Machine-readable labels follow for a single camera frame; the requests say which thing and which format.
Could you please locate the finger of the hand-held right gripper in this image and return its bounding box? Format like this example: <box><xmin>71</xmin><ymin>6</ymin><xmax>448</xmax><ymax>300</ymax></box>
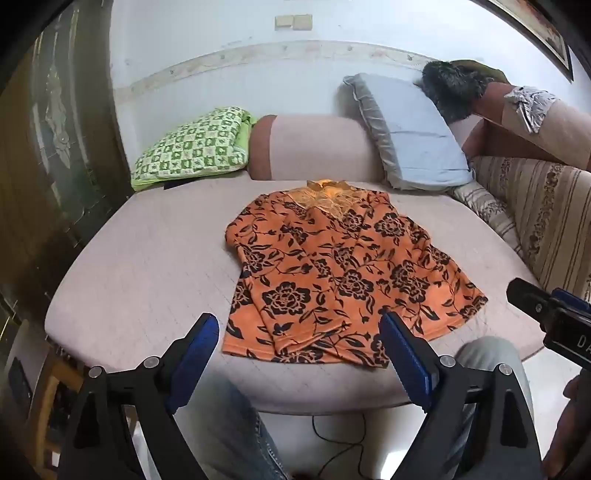
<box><xmin>506</xmin><ymin>278</ymin><xmax>555</xmax><ymax>330</ymax></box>

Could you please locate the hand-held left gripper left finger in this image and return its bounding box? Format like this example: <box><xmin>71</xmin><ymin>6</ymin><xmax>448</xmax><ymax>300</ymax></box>
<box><xmin>60</xmin><ymin>313</ymin><xmax>220</xmax><ymax>480</ymax></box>

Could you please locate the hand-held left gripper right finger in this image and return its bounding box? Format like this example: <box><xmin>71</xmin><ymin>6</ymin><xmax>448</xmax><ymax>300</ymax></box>
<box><xmin>378</xmin><ymin>310</ymin><xmax>543</xmax><ymax>480</ymax></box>

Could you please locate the orange black floral shirt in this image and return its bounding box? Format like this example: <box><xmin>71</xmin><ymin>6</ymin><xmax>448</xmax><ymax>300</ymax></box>
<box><xmin>222</xmin><ymin>179</ymin><xmax>489</xmax><ymax>370</ymax></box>

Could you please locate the person's right hand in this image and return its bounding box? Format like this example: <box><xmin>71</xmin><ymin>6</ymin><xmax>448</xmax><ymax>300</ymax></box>
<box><xmin>541</xmin><ymin>374</ymin><xmax>591</xmax><ymax>480</ymax></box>

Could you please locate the person's right leg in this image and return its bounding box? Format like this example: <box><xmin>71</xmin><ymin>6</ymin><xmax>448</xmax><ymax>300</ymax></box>
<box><xmin>443</xmin><ymin>336</ymin><xmax>534</xmax><ymax>480</ymax></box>

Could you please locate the person's leg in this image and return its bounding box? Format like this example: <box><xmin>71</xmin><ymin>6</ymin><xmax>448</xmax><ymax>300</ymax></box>
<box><xmin>443</xmin><ymin>336</ymin><xmax>534</xmax><ymax>480</ymax></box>
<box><xmin>175</xmin><ymin>378</ymin><xmax>296</xmax><ymax>480</ymax></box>

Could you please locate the pink quilted bed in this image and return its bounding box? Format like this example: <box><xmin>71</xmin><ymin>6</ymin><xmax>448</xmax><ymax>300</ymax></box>
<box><xmin>45</xmin><ymin>178</ymin><xmax>555</xmax><ymax>414</ymax></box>

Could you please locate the striped floral cushion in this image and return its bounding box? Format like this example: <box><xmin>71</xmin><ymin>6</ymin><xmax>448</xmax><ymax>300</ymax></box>
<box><xmin>450</xmin><ymin>154</ymin><xmax>591</xmax><ymax>301</ymax></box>

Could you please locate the person's left leg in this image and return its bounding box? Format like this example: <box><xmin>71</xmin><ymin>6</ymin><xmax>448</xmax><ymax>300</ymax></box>
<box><xmin>175</xmin><ymin>378</ymin><xmax>296</xmax><ymax>480</ymax></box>

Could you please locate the wooden stool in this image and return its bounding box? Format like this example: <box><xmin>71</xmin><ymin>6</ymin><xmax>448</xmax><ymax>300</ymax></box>
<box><xmin>28</xmin><ymin>355</ymin><xmax>139</xmax><ymax>480</ymax></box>

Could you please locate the pink sofa backrest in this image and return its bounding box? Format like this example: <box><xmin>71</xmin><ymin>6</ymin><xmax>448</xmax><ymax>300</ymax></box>
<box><xmin>462</xmin><ymin>83</ymin><xmax>591</xmax><ymax>171</ymax></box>

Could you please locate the crumpled silver cloth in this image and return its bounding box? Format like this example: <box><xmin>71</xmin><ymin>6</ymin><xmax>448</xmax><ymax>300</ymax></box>
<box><xmin>504</xmin><ymin>85</ymin><xmax>559</xmax><ymax>134</ymax></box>

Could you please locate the grey blue pillow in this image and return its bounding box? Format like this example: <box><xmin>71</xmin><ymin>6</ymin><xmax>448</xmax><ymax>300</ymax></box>
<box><xmin>342</xmin><ymin>73</ymin><xmax>475</xmax><ymax>191</ymax></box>

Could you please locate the green patterned pillow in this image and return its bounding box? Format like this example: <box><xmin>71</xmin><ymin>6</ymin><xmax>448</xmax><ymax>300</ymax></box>
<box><xmin>130</xmin><ymin>106</ymin><xmax>258</xmax><ymax>191</ymax></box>

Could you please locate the dark furry cushion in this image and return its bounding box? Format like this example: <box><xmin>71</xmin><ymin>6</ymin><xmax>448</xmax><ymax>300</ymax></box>
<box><xmin>421</xmin><ymin>61</ymin><xmax>497</xmax><ymax>124</ymax></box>

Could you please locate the olive green cloth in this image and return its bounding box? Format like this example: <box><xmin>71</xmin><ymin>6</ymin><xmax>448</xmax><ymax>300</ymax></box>
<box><xmin>450</xmin><ymin>59</ymin><xmax>511</xmax><ymax>86</ymax></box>

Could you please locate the pink bolster cushion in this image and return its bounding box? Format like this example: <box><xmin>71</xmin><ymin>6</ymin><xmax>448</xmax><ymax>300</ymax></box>
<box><xmin>248</xmin><ymin>114</ymin><xmax>386</xmax><ymax>183</ymax></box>

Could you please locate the wooden door with glass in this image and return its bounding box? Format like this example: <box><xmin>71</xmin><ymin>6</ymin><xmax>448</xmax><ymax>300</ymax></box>
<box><xmin>0</xmin><ymin>0</ymin><xmax>134</xmax><ymax>324</ymax></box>

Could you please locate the black cable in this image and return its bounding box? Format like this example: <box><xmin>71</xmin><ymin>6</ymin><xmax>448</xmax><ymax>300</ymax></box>
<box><xmin>310</xmin><ymin>413</ymin><xmax>370</xmax><ymax>480</ymax></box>

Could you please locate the framed wall picture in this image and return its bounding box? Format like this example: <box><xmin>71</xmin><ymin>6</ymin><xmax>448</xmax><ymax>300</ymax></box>
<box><xmin>475</xmin><ymin>0</ymin><xmax>574</xmax><ymax>83</ymax></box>

